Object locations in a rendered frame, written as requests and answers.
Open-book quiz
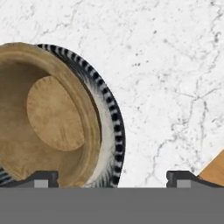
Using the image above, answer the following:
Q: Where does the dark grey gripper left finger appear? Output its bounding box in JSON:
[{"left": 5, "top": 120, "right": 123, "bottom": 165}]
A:
[{"left": 2, "top": 171, "right": 60, "bottom": 188}]

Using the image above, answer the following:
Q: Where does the white bowl with black stripes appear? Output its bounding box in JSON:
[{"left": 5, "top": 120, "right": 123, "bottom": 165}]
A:
[{"left": 0, "top": 43, "right": 127, "bottom": 188}]

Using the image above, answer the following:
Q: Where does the light wooden board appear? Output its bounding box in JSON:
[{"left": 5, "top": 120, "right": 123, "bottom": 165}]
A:
[{"left": 197, "top": 149, "right": 224, "bottom": 187}]

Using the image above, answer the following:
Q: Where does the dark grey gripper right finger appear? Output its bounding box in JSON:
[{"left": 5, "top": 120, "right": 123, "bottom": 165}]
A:
[{"left": 165, "top": 171, "right": 224, "bottom": 188}]

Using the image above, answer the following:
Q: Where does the brown wooden bowl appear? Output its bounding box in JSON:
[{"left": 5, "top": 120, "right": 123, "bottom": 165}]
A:
[{"left": 0, "top": 42, "right": 102, "bottom": 188}]

